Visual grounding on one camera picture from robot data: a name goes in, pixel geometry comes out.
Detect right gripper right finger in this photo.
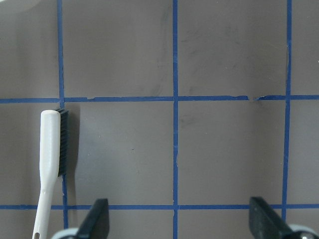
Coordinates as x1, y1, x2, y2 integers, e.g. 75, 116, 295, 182
249, 197, 299, 239

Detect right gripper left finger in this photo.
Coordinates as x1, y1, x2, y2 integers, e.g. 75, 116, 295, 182
75, 199, 110, 239

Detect white hand brush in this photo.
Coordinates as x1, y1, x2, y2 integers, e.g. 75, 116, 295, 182
32, 108, 68, 239

